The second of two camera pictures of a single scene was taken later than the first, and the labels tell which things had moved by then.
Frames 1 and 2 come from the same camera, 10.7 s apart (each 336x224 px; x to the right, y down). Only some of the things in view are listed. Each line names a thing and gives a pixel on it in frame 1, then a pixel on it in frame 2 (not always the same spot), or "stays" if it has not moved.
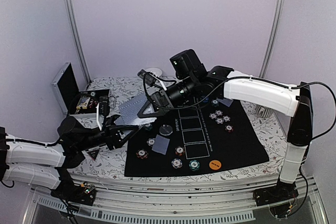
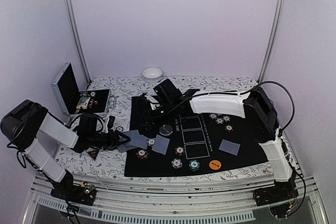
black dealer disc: [166, 129] stays
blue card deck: [128, 114] -> [136, 141]
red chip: [229, 128] stays
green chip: [194, 165] stays
